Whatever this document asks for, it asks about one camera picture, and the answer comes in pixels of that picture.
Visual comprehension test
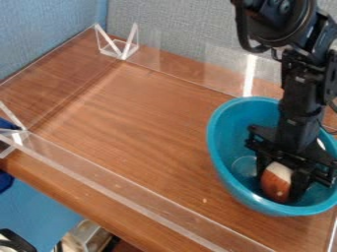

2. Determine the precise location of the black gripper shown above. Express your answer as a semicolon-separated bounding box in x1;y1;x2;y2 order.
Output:
245;125;337;201

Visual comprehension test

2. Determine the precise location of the brown and white toy mushroom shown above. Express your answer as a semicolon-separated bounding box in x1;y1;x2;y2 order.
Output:
260;161;297;204

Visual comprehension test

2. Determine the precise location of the blue plastic bowl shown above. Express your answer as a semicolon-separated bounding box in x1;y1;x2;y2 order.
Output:
206;96;337;217

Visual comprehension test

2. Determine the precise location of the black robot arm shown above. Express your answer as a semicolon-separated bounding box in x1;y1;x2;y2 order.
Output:
230;0;337;203

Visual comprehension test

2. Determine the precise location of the clear acrylic back barrier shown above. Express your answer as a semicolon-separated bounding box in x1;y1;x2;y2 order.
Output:
94;23;337;131

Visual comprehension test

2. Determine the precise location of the clear acrylic barrier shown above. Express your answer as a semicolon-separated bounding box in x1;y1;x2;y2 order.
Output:
94;23;337;131
0;131;274;252

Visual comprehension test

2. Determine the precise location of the clear plastic box below table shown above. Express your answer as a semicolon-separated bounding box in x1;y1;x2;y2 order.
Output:
52;220;113;252

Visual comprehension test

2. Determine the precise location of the clear acrylic front barrier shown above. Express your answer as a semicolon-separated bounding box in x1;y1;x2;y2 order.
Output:
0;131;274;252

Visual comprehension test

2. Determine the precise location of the blue object at left edge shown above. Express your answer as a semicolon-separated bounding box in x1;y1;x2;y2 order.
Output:
0;117;22;194

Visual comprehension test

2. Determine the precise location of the black and white object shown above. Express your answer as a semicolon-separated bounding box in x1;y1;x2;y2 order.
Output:
0;228;38;252

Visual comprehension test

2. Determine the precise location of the clear acrylic corner bracket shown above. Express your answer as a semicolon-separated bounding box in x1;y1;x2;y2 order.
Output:
94;24;139;61

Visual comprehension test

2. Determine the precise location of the clear acrylic left bracket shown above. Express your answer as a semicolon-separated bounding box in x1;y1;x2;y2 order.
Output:
0;101;27;158

